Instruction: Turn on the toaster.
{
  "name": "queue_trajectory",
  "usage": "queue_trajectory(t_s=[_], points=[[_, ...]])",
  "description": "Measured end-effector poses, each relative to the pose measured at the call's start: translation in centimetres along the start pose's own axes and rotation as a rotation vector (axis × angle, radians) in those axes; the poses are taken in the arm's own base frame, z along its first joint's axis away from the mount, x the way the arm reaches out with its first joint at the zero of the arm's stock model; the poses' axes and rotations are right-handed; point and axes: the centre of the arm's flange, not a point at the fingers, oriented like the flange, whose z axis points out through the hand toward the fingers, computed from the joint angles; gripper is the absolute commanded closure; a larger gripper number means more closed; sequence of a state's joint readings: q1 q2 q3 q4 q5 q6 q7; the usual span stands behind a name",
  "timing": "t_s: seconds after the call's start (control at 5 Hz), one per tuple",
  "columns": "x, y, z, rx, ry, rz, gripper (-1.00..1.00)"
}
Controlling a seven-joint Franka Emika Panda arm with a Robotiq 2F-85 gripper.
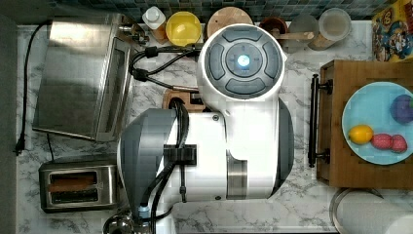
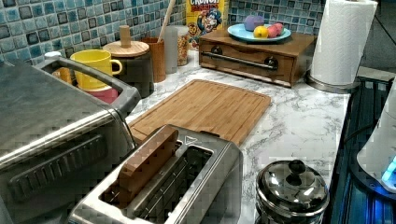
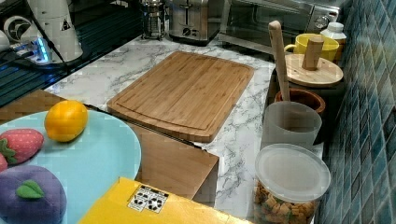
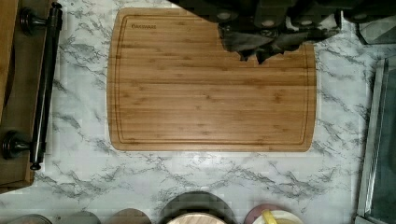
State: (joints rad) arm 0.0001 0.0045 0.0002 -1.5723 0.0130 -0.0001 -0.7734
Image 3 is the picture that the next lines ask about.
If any purple plush plum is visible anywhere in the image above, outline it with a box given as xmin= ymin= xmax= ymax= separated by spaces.
xmin=0 ymin=165 xmax=67 ymax=224

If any stainless steel toaster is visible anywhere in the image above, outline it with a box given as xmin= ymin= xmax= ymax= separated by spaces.
xmin=167 ymin=0 xmax=225 ymax=46

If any round wooden lid with knob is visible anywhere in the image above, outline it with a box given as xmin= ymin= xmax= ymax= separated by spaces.
xmin=286 ymin=35 xmax=344 ymax=88

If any wooden pestle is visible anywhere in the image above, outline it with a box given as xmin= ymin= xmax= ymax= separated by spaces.
xmin=268 ymin=21 xmax=290 ymax=101

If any yellow mug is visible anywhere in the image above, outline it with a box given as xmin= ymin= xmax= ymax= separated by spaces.
xmin=284 ymin=34 xmax=339 ymax=61

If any glass french press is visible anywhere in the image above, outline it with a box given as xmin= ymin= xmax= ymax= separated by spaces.
xmin=139 ymin=0 xmax=165 ymax=40

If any bamboo cutting board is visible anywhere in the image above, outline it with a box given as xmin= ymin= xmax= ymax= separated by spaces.
xmin=106 ymin=51 xmax=254 ymax=143

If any black cable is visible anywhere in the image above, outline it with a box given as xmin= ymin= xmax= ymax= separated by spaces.
xmin=24 ymin=0 xmax=70 ymax=73

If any frosted plastic cup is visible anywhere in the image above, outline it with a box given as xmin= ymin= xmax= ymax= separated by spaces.
xmin=262 ymin=101 xmax=322 ymax=149

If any plastic jar with snacks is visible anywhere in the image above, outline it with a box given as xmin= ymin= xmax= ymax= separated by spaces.
xmin=253 ymin=144 xmax=331 ymax=224

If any wooden riser box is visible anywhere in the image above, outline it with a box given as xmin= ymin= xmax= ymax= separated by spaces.
xmin=0 ymin=90 xmax=219 ymax=206

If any white capped bottle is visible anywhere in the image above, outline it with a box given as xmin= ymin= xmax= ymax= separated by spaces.
xmin=320 ymin=21 xmax=347 ymax=63

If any yellow cardboard box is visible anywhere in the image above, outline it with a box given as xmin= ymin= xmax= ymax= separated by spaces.
xmin=78 ymin=177 xmax=252 ymax=224

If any dark wooden mortar bowl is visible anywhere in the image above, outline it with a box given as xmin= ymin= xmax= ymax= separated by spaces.
xmin=290 ymin=88 xmax=326 ymax=117

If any light blue plate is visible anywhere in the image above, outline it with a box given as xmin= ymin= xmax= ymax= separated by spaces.
xmin=1 ymin=110 xmax=141 ymax=224

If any yellow lemon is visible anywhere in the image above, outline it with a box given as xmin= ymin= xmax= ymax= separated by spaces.
xmin=44 ymin=100 xmax=89 ymax=142

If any silver toaster oven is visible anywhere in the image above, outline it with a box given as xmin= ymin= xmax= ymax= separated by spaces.
xmin=218 ymin=0 xmax=340 ymax=53

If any red plush strawberry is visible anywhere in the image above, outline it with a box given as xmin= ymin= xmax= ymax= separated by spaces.
xmin=0 ymin=129 xmax=44 ymax=164

